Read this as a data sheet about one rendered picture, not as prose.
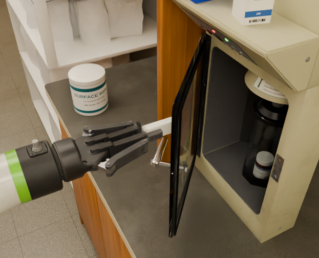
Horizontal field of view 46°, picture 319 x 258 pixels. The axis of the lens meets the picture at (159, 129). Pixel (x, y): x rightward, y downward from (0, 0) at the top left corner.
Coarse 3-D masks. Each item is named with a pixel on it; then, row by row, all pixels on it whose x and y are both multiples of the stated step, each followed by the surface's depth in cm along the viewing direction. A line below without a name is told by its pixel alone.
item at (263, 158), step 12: (276, 120) 86; (252, 132) 94; (264, 132) 89; (276, 132) 88; (252, 144) 95; (264, 144) 91; (276, 144) 91; (252, 156) 96; (264, 156) 94; (252, 168) 98; (264, 168) 96
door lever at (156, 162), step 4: (164, 140) 86; (160, 144) 85; (164, 144) 85; (160, 148) 84; (164, 148) 84; (156, 152) 83; (160, 152) 83; (156, 156) 82; (160, 156) 82; (152, 160) 81; (156, 160) 81; (160, 160) 82; (152, 164) 81; (156, 164) 80; (160, 164) 80; (164, 164) 80; (168, 164) 80
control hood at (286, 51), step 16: (176, 0) 74; (224, 0) 71; (208, 16) 66; (224, 16) 65; (272, 16) 65; (224, 32) 63; (240, 32) 60; (256, 32) 60; (272, 32) 60; (288, 32) 60; (304, 32) 60; (256, 48) 57; (272, 48) 56; (288, 48) 57; (304, 48) 59; (272, 64) 58; (288, 64) 59; (304, 64) 61; (288, 80) 62; (304, 80) 64
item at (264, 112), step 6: (264, 102) 89; (270, 102) 89; (258, 108) 89; (264, 108) 88; (270, 108) 87; (276, 108) 87; (282, 108) 87; (264, 114) 87; (270, 114) 86; (276, 114) 86; (282, 114) 86
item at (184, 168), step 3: (183, 162) 80; (186, 162) 80; (180, 165) 80; (183, 165) 79; (186, 165) 80; (180, 168) 80; (183, 168) 79; (186, 168) 79; (183, 171) 80; (186, 171) 79; (183, 174) 80; (183, 177) 80; (183, 180) 81; (183, 183) 81
